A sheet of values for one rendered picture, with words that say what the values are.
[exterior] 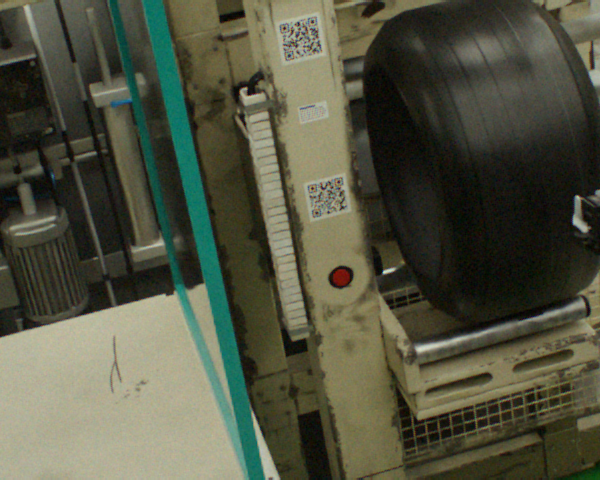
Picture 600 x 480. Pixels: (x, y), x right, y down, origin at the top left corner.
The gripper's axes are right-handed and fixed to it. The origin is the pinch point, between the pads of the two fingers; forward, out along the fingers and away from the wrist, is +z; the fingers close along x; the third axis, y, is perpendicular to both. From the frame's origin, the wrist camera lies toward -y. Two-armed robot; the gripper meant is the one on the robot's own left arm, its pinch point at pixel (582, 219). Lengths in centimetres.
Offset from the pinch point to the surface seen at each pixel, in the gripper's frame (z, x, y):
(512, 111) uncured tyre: 12.5, 4.6, 16.1
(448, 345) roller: 24.5, 18.4, -27.4
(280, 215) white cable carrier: 30, 43, 3
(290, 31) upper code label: 25, 36, 35
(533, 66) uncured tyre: 16.5, -1.4, 21.4
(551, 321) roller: 24.4, -1.3, -28.4
